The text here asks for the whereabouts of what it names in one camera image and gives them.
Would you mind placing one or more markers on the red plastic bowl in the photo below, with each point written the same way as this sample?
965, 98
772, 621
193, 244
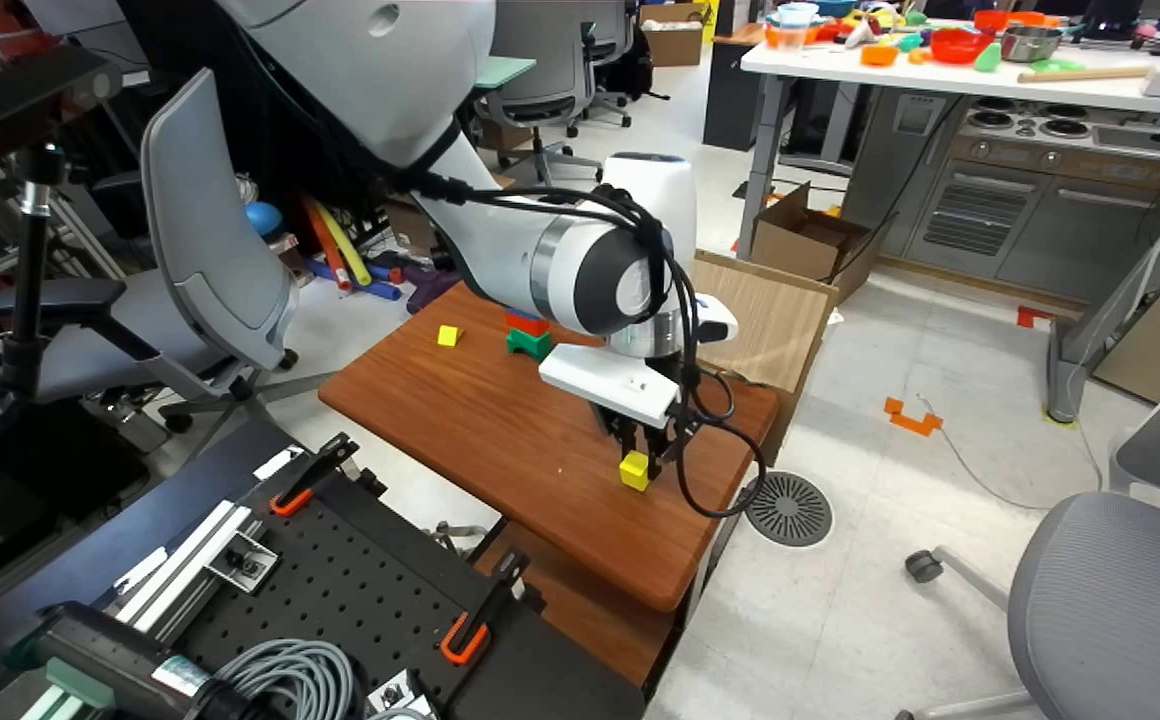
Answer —
957, 44

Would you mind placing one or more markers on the large yellow cube block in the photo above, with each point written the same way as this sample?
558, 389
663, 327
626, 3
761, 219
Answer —
634, 473

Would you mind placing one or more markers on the yellow and red sticks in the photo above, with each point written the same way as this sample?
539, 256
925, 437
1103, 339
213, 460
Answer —
343, 244

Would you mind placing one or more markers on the small yellow cube block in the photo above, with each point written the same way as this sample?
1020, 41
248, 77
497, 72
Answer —
444, 339

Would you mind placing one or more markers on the round metal floor drain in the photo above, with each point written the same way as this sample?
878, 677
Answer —
795, 514

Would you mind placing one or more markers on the blue ball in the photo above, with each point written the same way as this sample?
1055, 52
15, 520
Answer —
266, 222

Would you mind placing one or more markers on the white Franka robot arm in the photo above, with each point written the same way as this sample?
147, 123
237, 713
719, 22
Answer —
543, 264

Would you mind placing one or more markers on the orange black bar clamp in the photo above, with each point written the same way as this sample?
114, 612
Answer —
303, 481
474, 625

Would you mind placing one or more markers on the black perforated breadboard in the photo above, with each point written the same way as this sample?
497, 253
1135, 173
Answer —
343, 586

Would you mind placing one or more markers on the dark toy basket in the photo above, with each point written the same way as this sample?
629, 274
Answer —
1028, 44

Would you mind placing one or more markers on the orange floor marker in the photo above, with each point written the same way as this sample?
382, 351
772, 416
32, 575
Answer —
914, 416

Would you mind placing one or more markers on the red rectangular block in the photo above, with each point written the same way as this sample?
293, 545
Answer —
519, 327

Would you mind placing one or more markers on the white air purifier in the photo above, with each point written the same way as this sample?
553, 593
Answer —
655, 187

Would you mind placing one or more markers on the wooden stick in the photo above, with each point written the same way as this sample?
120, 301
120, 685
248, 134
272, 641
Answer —
1087, 72

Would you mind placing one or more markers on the gray fabric swivel chair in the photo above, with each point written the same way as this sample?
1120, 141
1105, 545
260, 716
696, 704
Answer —
1114, 603

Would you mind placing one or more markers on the gray drawer cabinet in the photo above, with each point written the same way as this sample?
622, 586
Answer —
1034, 212

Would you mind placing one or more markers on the gray rolling office chair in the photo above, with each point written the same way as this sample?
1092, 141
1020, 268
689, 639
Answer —
546, 52

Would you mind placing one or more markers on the red floor tape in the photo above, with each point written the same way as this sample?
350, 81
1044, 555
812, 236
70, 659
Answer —
1034, 317

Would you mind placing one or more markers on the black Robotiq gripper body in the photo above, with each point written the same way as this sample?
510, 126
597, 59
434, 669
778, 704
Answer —
634, 425

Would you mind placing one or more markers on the aluminum extrusion rail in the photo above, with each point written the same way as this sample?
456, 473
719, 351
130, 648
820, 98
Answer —
181, 564

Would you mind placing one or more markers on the green black base device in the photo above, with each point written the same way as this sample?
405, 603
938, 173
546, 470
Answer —
86, 665

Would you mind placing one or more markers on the small closed cardboard box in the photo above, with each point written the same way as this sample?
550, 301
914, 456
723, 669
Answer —
673, 37

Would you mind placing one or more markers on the green rectangular block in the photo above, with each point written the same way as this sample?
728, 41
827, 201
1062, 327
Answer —
525, 347

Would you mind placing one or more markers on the white long table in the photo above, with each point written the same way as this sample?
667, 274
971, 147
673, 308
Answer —
954, 77

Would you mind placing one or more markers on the large cardboard panel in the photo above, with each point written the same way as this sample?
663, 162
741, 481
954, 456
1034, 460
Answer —
755, 313

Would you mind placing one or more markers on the open cardboard box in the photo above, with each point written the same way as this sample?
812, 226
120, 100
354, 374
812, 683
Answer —
806, 243

